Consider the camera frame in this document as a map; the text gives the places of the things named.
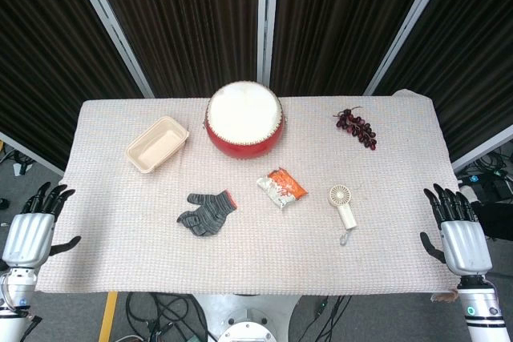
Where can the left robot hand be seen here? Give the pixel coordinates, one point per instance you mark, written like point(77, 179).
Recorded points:
point(28, 234)

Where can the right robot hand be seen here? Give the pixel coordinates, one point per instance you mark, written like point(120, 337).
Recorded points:
point(465, 244)

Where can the white handheld fan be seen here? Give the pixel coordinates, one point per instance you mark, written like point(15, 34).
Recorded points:
point(344, 209)

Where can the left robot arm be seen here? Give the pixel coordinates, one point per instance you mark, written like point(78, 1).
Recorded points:
point(14, 302)

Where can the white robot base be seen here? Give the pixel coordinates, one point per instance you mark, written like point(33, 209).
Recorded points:
point(244, 318)

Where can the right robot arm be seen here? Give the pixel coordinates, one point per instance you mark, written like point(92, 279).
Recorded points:
point(481, 310)

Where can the yellow floor tape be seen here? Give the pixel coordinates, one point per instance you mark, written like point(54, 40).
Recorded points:
point(107, 316)

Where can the beige plastic food container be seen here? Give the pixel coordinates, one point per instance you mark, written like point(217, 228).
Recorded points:
point(157, 145)

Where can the dark red grape bunch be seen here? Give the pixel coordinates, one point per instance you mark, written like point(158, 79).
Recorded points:
point(356, 125)

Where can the grey knit work glove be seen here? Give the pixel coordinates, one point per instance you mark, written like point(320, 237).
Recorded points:
point(208, 214)

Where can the orange and white snack packet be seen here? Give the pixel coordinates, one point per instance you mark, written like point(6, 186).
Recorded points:
point(282, 189)

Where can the white waffle-weave tablecloth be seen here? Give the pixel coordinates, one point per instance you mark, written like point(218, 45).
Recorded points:
point(256, 214)

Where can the red drum with white skin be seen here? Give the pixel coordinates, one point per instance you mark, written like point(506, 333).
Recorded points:
point(244, 119)

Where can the dark folding screen partition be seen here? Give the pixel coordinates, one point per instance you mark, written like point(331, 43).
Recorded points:
point(256, 17)

